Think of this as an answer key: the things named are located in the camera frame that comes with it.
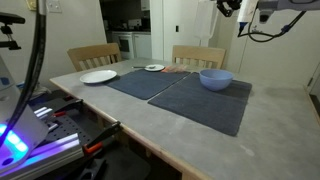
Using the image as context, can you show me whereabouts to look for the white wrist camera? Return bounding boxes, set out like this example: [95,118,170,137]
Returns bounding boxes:
[237,0,260,24]

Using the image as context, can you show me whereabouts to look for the white light switch plate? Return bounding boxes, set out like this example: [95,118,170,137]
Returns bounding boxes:
[45,0,63,14]

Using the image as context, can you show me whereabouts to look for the aluminium frame rail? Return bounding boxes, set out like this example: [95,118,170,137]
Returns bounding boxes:
[0,132,84,180]

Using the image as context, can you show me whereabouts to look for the metal spoon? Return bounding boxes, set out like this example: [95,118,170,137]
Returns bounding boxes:
[131,65,157,70]

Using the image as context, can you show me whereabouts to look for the yellowed wall thermostat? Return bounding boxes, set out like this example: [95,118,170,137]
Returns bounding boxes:
[26,0,38,12]

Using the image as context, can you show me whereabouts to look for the black clamp jaw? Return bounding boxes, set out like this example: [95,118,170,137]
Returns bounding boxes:
[75,157,108,180]

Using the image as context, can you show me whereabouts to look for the dark blue placemat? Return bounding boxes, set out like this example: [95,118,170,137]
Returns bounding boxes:
[106,68,192,101]
[147,72,253,138]

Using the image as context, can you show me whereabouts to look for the short silver metal bars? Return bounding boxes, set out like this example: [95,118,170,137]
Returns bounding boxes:
[33,106,59,132]

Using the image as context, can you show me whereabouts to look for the large white plate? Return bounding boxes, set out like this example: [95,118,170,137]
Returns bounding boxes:
[79,69,118,85]

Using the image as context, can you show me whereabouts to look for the white closet door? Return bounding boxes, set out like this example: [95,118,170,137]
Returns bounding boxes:
[149,0,215,64]

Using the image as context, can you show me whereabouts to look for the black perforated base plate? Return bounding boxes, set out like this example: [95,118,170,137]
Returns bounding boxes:
[41,114,95,148]

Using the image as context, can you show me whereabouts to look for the thick black cable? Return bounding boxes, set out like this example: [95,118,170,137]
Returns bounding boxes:
[0,0,47,150]

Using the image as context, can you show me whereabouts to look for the small white plate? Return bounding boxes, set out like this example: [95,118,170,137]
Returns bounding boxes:
[144,64,166,73]

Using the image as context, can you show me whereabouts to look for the white oven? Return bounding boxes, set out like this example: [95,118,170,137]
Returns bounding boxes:
[111,31,136,61]

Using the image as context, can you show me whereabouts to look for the blue bowl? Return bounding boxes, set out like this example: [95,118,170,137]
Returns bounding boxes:
[199,69,234,92]

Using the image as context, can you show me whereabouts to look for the light wooden chair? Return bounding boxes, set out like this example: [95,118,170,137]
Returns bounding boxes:
[67,42,123,73]
[171,45,227,70]

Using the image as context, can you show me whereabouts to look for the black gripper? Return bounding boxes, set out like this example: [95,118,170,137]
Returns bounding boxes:
[217,0,243,18]

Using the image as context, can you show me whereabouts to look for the black cable blue plug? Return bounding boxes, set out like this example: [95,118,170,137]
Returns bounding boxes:
[237,10,307,44]

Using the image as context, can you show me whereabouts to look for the orange translucent lunchbox lid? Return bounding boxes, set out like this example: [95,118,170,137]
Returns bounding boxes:
[161,64,193,74]

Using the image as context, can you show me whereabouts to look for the white kitchen cabinet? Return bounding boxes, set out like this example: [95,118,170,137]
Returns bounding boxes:
[133,32,153,60]

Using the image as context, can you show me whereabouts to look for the black clamp orange handle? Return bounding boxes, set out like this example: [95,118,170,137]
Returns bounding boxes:
[52,98,84,118]
[83,121,122,155]

